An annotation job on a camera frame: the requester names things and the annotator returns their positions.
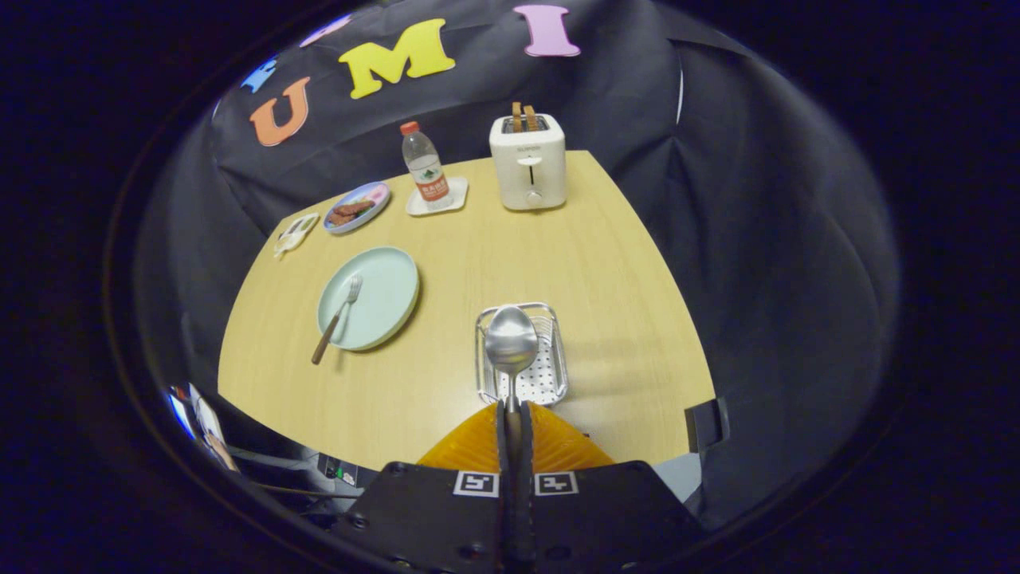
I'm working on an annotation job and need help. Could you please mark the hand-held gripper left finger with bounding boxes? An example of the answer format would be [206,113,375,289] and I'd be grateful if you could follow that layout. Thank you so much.
[328,399,517,574]

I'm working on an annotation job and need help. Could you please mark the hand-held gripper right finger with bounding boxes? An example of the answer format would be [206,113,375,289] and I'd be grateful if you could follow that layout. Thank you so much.
[516,399,706,574]

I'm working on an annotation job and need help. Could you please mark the spoon with wooden handle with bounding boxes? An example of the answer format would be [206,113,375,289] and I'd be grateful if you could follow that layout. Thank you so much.
[484,305,540,463]

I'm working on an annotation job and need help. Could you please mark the fork with wooden handle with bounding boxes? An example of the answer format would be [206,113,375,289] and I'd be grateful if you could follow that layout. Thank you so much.
[311,274,364,366]

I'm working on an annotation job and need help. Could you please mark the metal mesh basket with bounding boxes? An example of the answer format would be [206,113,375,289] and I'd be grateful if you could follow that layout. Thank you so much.
[475,301,570,407]

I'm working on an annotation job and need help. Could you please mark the power strip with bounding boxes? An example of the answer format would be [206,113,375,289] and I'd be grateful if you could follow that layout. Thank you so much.
[317,453,361,487]

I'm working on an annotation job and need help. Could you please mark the light green plate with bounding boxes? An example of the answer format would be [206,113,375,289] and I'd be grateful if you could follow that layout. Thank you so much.
[316,246,421,352]

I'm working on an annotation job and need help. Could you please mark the white paper sheet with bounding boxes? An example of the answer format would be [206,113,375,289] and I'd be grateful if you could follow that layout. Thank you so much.
[195,395,228,447]

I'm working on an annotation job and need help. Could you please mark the white square coaster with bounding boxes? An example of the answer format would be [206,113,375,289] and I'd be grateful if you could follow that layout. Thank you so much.
[406,176,469,218]

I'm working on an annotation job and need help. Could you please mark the blue plate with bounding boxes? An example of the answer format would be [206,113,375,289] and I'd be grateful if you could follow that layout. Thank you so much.
[323,182,392,235]

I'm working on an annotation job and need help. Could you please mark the computer screen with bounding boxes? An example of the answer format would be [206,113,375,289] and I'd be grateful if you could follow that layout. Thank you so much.
[166,385,198,441]

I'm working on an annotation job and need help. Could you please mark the white toaster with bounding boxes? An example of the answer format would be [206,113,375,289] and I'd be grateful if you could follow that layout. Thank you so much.
[489,113,567,212]

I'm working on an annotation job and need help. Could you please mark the brown sausages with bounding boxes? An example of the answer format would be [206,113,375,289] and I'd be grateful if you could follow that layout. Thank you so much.
[328,200,375,227]

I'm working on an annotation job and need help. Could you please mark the white divided sauce dish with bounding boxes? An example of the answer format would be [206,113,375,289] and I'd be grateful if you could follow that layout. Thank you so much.
[273,212,320,260]

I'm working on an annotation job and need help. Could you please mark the black backdrop cloth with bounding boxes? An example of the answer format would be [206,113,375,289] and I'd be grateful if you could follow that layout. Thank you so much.
[135,0,901,531]

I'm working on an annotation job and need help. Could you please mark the clear plastic water bottle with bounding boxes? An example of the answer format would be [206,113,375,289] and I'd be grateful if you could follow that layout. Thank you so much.
[400,120,452,210]

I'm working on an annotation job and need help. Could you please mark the grey cable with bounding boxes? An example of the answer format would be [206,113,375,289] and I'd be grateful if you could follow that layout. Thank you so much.
[227,445,324,467]

